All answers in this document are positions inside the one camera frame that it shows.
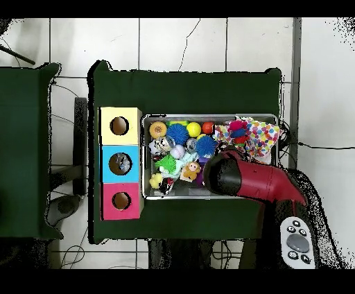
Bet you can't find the multicoloured spiky caterpillar toy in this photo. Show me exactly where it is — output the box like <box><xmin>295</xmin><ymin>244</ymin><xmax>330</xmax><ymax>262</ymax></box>
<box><xmin>227</xmin><ymin>119</ymin><xmax>250</xmax><ymax>146</ymax></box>

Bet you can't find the blue spiky rubber ball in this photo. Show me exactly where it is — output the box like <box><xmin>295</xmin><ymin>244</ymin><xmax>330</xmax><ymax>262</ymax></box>
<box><xmin>166</xmin><ymin>123</ymin><xmax>190</xmax><ymax>146</ymax></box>
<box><xmin>195</xmin><ymin>135</ymin><xmax>219</xmax><ymax>159</ymax></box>

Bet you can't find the plain yellow ball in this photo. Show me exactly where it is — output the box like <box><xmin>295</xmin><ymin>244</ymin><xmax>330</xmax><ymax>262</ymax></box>
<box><xmin>186</xmin><ymin>121</ymin><xmax>202</xmax><ymax>138</ymax></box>

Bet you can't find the dark green table cloth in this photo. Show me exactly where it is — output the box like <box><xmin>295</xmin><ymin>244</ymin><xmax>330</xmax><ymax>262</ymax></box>
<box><xmin>88</xmin><ymin>60</ymin><xmax>283</xmax><ymax>245</ymax></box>
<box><xmin>0</xmin><ymin>60</ymin><xmax>63</xmax><ymax>241</ymax></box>

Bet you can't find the wooden box with three holes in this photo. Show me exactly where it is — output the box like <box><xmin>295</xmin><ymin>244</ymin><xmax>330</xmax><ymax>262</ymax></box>
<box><xmin>98</xmin><ymin>106</ymin><xmax>144</xmax><ymax>221</ymax></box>

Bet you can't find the tan plush animal toy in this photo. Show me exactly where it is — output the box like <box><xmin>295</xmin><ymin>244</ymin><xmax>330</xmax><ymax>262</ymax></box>
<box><xmin>180</xmin><ymin>162</ymin><xmax>202</xmax><ymax>182</ymax></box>

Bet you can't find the black cable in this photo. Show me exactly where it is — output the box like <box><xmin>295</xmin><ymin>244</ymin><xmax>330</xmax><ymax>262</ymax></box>
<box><xmin>296</xmin><ymin>141</ymin><xmax>355</xmax><ymax>150</ymax></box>

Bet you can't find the crushed silver drink can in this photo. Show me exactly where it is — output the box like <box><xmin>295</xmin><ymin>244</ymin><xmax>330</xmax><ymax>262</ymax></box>
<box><xmin>155</xmin><ymin>135</ymin><xmax>175</xmax><ymax>153</ymax></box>

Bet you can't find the orange ball with cream dots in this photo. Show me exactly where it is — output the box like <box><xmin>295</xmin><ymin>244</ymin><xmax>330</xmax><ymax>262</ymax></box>
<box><xmin>149</xmin><ymin>121</ymin><xmax>167</xmax><ymax>139</ymax></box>

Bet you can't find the shallow clear mesh bin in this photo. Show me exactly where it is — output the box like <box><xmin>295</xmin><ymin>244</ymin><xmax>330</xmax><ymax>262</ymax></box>
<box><xmin>141</xmin><ymin>113</ymin><xmax>279</xmax><ymax>200</ymax></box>

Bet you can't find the polka dot cloth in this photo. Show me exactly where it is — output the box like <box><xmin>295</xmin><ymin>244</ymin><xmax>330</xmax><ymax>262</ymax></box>
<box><xmin>213</xmin><ymin>115</ymin><xmax>281</xmax><ymax>163</ymax></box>

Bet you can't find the black panel stand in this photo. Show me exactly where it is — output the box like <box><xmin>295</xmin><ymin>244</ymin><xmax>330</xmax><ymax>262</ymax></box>
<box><xmin>73</xmin><ymin>96</ymin><xmax>89</xmax><ymax>196</ymax></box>

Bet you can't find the grey stand base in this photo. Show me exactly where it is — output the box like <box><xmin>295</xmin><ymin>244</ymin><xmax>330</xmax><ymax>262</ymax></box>
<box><xmin>46</xmin><ymin>193</ymin><xmax>83</xmax><ymax>227</ymax></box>

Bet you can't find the green spiky rubber ball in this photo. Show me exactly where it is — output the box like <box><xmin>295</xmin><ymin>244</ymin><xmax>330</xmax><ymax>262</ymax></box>
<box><xmin>155</xmin><ymin>154</ymin><xmax>178</xmax><ymax>175</ymax></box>

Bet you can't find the yellow rubber duck toy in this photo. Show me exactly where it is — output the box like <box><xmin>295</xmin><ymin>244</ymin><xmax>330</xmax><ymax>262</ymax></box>
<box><xmin>149</xmin><ymin>174</ymin><xmax>166</xmax><ymax>190</ymax></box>

